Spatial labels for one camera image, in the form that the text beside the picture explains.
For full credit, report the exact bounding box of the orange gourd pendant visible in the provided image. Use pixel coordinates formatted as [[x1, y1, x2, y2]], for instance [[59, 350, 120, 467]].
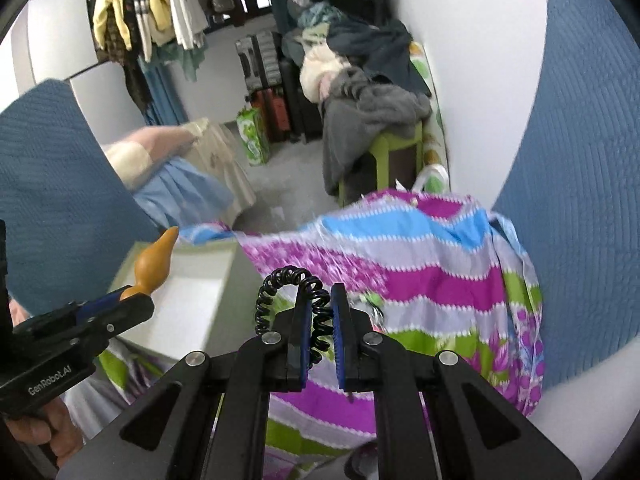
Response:
[[119, 226, 179, 301]]

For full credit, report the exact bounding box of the white cardboard box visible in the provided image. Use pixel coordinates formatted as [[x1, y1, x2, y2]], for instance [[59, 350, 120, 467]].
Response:
[[119, 237, 262, 361]]

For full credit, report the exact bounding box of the black spiral hair tie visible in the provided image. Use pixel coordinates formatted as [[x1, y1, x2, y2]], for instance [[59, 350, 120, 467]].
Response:
[[254, 264, 335, 366]]

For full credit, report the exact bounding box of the person's left hand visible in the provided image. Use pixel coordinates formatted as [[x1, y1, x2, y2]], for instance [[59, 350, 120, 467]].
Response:
[[4, 299, 84, 468]]

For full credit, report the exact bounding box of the blue quilted cushion left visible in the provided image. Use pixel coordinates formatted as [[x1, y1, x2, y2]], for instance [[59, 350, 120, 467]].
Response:
[[0, 79, 160, 315]]

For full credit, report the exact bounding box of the blue quilted cushion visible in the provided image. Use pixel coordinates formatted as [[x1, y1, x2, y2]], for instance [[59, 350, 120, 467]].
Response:
[[495, 0, 639, 386], [0, 79, 160, 315]]

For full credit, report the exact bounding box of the light blue bedsheet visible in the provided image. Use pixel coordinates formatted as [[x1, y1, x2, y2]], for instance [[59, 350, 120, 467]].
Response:
[[132, 157, 234, 229]]

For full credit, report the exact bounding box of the pink beige pillow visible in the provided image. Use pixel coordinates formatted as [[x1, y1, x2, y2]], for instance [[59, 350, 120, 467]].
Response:
[[103, 126, 200, 191]]

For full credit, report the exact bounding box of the colourful floral striped cloth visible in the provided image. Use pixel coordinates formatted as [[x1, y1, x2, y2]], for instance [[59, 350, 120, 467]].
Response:
[[94, 188, 547, 480]]

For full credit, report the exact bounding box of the green shopping bag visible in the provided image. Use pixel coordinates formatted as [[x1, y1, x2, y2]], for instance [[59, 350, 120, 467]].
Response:
[[235, 107, 269, 166]]

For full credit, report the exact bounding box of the blue quilted cushion right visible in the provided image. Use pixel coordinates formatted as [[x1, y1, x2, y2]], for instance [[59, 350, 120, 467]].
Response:
[[495, 0, 639, 386]]

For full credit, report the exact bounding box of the dark suitcase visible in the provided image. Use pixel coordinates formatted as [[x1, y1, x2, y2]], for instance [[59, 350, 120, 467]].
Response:
[[235, 29, 292, 144]]

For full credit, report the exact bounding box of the white hanging shirt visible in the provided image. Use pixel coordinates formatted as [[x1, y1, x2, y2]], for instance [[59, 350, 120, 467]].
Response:
[[169, 0, 208, 50]]

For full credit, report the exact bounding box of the green plastic stool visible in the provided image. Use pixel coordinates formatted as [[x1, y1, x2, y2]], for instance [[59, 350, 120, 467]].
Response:
[[337, 122, 424, 207]]

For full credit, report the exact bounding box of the grey blanket on stool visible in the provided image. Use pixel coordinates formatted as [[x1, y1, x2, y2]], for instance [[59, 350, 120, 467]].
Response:
[[321, 66, 432, 195]]

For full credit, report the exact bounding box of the dark blue garment pile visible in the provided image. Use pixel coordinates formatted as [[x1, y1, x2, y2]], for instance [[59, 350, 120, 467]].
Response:
[[326, 20, 432, 98]]

